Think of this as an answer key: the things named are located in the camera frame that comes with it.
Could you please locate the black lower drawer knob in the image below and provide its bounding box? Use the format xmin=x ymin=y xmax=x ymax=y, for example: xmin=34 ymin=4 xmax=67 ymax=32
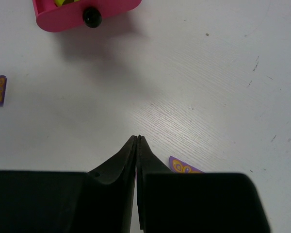
xmin=82 ymin=7 xmax=102 ymax=28

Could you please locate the pink drawer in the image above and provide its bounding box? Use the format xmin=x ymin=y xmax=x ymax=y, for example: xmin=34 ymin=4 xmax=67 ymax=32
xmin=32 ymin=0 xmax=141 ymax=33

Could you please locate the purple butterfly lego brick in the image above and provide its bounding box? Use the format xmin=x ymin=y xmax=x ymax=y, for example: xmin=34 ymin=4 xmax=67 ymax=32
xmin=169 ymin=156 xmax=203 ymax=173

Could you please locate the lime square lego brick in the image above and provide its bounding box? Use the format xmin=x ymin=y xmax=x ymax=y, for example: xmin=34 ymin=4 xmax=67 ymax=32
xmin=54 ymin=0 xmax=79 ymax=7

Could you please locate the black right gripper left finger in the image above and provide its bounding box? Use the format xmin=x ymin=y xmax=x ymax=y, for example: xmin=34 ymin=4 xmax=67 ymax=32
xmin=0 ymin=136 xmax=137 ymax=233

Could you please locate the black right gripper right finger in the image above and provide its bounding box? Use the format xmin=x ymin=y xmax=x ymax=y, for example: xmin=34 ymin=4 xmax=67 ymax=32
xmin=136 ymin=136 xmax=271 ymax=233

